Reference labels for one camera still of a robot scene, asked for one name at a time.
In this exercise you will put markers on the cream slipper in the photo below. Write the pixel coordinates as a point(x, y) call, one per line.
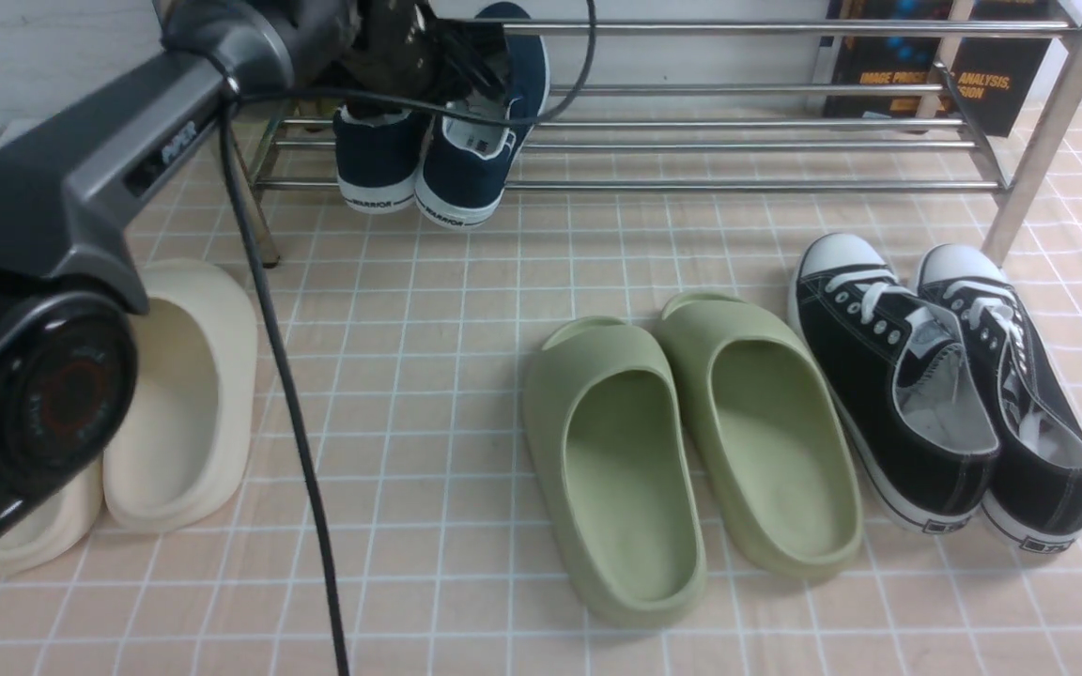
point(56, 525)
point(182, 451)

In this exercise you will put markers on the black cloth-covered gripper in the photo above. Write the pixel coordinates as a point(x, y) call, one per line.
point(402, 50)

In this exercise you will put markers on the black left canvas sneaker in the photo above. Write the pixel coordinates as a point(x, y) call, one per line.
point(900, 378)

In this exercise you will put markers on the green slipper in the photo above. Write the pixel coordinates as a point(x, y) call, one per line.
point(602, 424)
point(758, 412)

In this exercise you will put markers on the black canvas sneaker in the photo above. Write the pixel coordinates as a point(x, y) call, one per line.
point(1035, 496)
point(900, 378)

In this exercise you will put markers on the green right slipper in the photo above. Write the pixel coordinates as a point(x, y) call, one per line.
point(758, 412)

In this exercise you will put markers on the black book orange lettering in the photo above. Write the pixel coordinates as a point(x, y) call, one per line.
point(993, 76)

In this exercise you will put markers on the black right canvas sneaker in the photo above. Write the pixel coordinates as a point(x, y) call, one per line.
point(1035, 496)

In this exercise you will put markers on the green left slipper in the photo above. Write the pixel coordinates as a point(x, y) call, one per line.
point(602, 424)

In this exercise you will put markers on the cream left slipper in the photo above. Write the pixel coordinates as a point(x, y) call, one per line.
point(56, 525)

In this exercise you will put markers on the navy slip-on shoe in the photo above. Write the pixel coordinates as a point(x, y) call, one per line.
point(462, 176)
point(377, 158)

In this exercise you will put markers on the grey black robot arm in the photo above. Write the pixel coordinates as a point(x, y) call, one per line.
point(127, 390)

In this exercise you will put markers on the steel shoe rack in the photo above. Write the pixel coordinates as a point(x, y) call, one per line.
point(1014, 193)

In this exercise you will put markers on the cream right slipper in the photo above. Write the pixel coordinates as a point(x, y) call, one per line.
point(182, 451)

